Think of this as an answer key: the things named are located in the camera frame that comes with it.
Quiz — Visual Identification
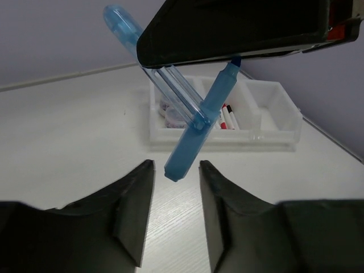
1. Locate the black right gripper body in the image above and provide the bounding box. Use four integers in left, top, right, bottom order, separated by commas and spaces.
302, 0, 363, 53

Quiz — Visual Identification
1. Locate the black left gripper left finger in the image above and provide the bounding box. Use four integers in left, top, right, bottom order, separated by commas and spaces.
1, 160, 155, 272

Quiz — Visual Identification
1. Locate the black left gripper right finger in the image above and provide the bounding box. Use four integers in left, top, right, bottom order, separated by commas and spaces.
199, 160, 363, 272

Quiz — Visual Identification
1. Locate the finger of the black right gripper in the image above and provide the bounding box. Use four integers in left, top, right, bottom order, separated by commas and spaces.
137, 0, 330, 68

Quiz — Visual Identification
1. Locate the paper clip jar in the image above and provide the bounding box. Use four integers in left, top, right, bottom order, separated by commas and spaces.
159, 94, 171, 117
164, 107, 187, 129

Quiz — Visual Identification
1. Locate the blue highlighter pen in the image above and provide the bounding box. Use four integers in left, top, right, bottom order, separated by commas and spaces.
103, 5, 241, 182

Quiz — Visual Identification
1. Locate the red whiteboard marker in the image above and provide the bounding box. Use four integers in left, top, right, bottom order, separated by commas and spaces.
219, 104, 232, 130

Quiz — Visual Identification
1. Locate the black whiteboard marker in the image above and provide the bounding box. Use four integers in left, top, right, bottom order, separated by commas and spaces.
227, 105, 240, 130

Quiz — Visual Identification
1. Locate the white compartment organizer tray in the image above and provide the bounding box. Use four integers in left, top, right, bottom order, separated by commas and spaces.
147, 75, 303, 151

